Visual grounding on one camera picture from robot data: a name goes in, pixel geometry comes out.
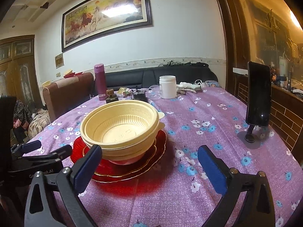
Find large red flower plate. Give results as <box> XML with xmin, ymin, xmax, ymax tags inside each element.
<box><xmin>70</xmin><ymin>129</ymin><xmax>168</xmax><ymax>184</ymax></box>

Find small red gold-rimmed plate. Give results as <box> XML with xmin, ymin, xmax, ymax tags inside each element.
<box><xmin>94</xmin><ymin>138</ymin><xmax>157</xmax><ymax>178</ymax></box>

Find cream plastic bowl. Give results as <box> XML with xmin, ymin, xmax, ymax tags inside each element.
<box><xmin>80</xmin><ymin>100</ymin><xmax>165</xmax><ymax>150</ymax></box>
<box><xmin>81</xmin><ymin>129</ymin><xmax>159</xmax><ymax>161</ymax></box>

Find white foam bowl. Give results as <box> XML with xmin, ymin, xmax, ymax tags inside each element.
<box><xmin>110</xmin><ymin>153</ymin><xmax>145</xmax><ymax>166</ymax></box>

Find person in dark clothes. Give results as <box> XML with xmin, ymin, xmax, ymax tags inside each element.
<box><xmin>13</xmin><ymin>100</ymin><xmax>32</xmax><ymax>144</ymax></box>

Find wooden glass cabinet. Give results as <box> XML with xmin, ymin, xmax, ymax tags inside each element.
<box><xmin>0</xmin><ymin>35</ymin><xmax>43</xmax><ymax>113</ymax></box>

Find brown upholstered chair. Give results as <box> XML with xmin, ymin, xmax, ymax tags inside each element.
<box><xmin>42</xmin><ymin>72</ymin><xmax>94</xmax><ymax>121</ymax></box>

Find purple floral tablecloth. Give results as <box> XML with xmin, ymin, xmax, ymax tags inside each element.
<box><xmin>23</xmin><ymin>86</ymin><xmax>303</xmax><ymax>227</ymax></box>

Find black jar with lid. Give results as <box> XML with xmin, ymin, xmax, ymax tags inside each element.
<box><xmin>105</xmin><ymin>89</ymin><xmax>119</xmax><ymax>103</ymax></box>

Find black phone on stand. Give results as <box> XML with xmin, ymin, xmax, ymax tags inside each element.
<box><xmin>237</xmin><ymin>61</ymin><xmax>272</xmax><ymax>150</ymax></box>

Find purple thermos bottle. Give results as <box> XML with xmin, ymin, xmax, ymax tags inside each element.
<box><xmin>94</xmin><ymin>64</ymin><xmax>107</xmax><ymax>101</ymax></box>

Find green snack wrapper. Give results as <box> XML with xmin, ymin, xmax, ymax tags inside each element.
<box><xmin>117</xmin><ymin>87</ymin><xmax>131</xmax><ymax>96</ymax></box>

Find small black tin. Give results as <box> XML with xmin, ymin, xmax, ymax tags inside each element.
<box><xmin>132</xmin><ymin>90</ymin><xmax>148</xmax><ymax>102</ymax></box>

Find black leather sofa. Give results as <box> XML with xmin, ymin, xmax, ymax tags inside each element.
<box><xmin>105</xmin><ymin>63</ymin><xmax>218</xmax><ymax>90</ymax></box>

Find white cloth gloves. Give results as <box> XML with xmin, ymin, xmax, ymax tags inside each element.
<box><xmin>176</xmin><ymin>82</ymin><xmax>201</xmax><ymax>95</ymax></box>

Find white plastic jar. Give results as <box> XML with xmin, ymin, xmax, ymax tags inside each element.
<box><xmin>159</xmin><ymin>75</ymin><xmax>177</xmax><ymax>100</ymax></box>

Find framed horse painting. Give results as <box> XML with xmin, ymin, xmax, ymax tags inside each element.
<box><xmin>61</xmin><ymin>0</ymin><xmax>152</xmax><ymax>52</ymax></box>

